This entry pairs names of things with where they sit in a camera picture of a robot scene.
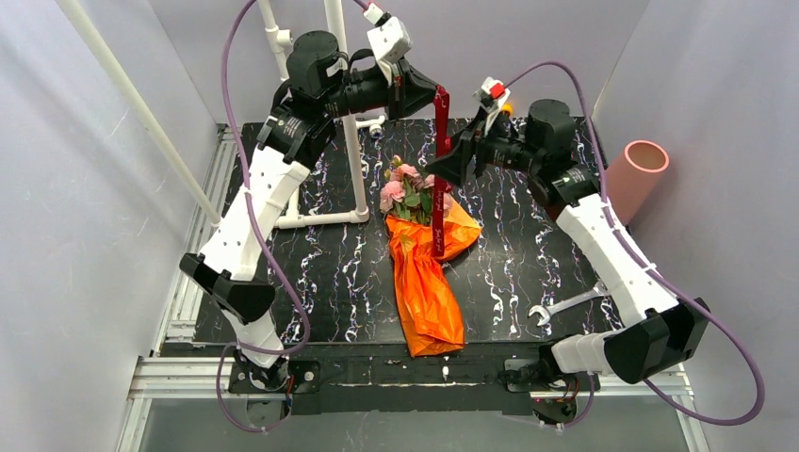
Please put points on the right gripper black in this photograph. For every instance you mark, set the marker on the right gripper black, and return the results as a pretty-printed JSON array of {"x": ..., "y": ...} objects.
[{"x": 472, "y": 148}]

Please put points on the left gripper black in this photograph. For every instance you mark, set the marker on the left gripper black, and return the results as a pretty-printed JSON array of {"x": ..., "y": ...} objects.
[{"x": 402, "y": 88}]

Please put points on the pink flower bunch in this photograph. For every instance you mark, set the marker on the pink flower bunch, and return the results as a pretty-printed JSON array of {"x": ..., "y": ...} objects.
[{"x": 407, "y": 193}]

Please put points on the orange wrapping paper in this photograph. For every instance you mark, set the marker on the orange wrapping paper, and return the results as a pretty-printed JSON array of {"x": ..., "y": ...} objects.
[{"x": 429, "y": 313}]

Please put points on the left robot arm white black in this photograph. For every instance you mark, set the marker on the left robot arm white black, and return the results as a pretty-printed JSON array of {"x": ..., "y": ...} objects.
[{"x": 323, "y": 84}]

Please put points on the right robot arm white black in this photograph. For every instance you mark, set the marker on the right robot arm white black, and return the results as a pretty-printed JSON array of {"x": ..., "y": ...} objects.
[{"x": 660, "y": 329}]

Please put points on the pink cylindrical vase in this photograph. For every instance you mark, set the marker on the pink cylindrical vase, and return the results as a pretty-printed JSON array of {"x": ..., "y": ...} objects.
[{"x": 633, "y": 175}]

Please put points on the silver wrench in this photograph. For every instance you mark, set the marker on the silver wrench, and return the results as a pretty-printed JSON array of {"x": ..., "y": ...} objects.
[{"x": 544, "y": 313}]

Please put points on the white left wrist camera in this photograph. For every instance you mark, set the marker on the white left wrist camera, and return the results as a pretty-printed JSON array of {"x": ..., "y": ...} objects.
[{"x": 390, "y": 41}]

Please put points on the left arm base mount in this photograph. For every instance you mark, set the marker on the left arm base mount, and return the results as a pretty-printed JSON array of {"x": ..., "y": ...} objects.
[{"x": 271, "y": 396}]

